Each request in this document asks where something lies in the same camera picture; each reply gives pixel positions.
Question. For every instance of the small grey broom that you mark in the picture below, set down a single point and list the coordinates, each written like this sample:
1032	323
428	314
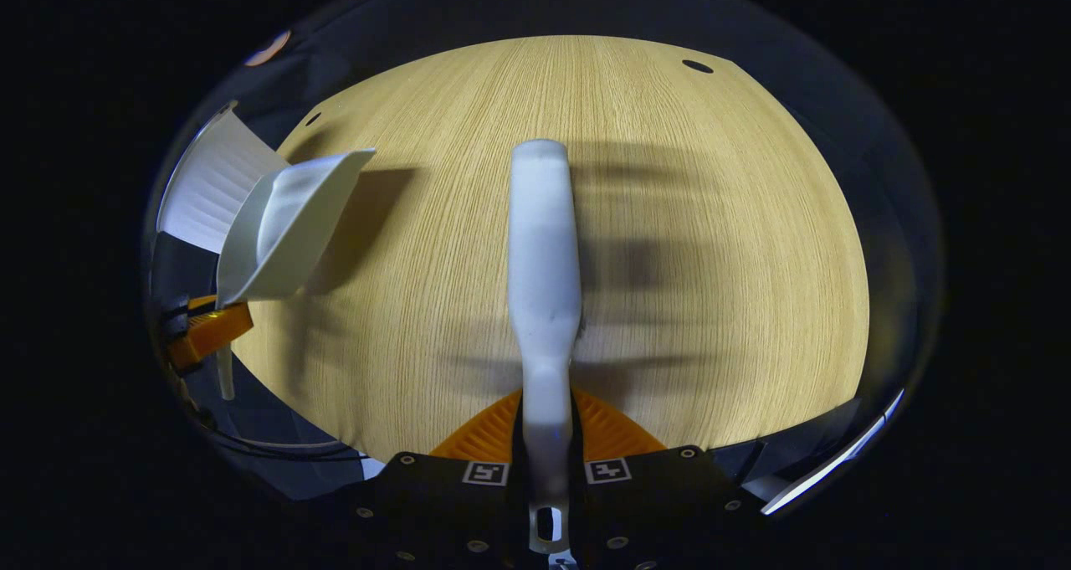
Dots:
544	243

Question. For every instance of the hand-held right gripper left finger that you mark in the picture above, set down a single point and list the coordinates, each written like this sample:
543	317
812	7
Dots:
435	503

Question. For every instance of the white ribbed garbage bin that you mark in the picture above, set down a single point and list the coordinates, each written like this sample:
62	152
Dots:
209	185

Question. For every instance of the grey plastic dustpan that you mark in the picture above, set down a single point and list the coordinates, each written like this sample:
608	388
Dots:
284	227

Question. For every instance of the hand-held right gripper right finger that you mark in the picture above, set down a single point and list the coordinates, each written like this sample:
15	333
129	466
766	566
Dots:
661	503

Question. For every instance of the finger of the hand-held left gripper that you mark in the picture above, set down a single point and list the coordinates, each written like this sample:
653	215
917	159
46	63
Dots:
209	336

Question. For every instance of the wooden desktop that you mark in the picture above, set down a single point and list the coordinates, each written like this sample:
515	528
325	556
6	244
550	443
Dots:
711	260

